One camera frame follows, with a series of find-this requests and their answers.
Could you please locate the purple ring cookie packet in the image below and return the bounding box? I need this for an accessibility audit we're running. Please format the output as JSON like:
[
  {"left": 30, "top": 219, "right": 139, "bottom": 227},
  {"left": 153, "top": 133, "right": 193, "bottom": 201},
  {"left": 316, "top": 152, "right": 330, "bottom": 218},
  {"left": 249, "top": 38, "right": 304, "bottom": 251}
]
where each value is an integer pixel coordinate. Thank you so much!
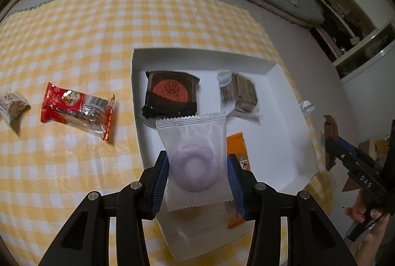
[{"left": 155, "top": 113, "right": 232, "bottom": 211}]

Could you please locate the white open shelf unit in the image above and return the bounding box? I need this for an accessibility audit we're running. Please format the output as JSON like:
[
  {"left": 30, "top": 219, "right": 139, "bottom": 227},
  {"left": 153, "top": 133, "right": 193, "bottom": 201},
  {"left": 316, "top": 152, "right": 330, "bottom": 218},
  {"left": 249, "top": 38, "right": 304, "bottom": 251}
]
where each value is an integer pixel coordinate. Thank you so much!
[{"left": 312, "top": 0, "right": 394, "bottom": 141}]

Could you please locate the orange snack packet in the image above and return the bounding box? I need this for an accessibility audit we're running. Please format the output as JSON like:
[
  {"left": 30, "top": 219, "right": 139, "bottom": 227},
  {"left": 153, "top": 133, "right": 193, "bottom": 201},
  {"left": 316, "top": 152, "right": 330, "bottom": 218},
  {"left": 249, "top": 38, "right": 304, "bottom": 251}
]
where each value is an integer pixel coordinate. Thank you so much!
[{"left": 225, "top": 132, "right": 250, "bottom": 229}]

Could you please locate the white cardboard tray box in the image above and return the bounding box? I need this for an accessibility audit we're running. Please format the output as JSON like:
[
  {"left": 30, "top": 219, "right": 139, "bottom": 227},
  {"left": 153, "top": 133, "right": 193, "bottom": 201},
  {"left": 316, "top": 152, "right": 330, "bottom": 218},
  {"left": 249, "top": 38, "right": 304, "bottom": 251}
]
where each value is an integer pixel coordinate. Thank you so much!
[{"left": 131, "top": 48, "right": 317, "bottom": 261}]

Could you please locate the white red printed snack packet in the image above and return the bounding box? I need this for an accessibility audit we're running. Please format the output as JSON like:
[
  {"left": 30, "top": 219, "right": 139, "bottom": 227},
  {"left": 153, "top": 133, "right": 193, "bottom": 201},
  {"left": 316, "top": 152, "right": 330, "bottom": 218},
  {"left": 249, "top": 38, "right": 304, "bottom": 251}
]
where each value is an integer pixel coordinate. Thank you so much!
[{"left": 0, "top": 92, "right": 29, "bottom": 126}]

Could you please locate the crumpled silver wrapper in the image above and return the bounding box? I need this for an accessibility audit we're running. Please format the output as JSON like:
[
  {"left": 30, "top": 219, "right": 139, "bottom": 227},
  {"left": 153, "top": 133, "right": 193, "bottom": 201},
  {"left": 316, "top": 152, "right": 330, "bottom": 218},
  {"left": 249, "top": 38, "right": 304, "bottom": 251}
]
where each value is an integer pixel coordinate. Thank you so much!
[{"left": 298, "top": 100, "right": 315, "bottom": 119}]

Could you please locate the black packaged red mooncake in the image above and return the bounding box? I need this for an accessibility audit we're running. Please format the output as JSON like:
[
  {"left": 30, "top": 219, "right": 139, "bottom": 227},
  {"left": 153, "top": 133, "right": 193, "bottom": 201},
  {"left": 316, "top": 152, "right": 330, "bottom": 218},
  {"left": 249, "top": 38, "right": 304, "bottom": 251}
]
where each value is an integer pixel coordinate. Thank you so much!
[{"left": 141, "top": 71, "right": 199, "bottom": 119}]

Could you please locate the clear packaged brown cake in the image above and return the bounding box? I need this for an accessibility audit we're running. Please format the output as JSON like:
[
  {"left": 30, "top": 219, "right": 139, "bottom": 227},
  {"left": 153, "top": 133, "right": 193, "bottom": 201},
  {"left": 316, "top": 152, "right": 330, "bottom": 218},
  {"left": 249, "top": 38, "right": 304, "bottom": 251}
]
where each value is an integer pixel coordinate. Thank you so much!
[{"left": 217, "top": 70, "right": 260, "bottom": 121}]

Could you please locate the person right hand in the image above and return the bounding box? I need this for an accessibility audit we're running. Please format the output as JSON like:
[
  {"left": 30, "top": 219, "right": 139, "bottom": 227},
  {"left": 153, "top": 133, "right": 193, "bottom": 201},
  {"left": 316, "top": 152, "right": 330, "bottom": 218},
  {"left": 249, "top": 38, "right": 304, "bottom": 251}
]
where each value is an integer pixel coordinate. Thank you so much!
[{"left": 345, "top": 189, "right": 390, "bottom": 258}]

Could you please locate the brown snack bar packet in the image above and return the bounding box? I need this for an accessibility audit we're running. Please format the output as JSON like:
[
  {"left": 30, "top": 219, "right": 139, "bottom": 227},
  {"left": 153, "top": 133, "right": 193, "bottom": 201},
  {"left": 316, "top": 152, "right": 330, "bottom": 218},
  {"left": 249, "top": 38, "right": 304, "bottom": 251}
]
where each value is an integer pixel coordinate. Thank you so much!
[{"left": 324, "top": 115, "right": 339, "bottom": 171}]

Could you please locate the yellow white checkered cloth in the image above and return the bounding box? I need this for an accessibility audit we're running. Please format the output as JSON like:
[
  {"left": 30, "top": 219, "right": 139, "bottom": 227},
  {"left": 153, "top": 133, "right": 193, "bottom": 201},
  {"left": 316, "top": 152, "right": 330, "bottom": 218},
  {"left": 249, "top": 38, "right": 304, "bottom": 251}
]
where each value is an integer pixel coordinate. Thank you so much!
[{"left": 0, "top": 0, "right": 336, "bottom": 266}]

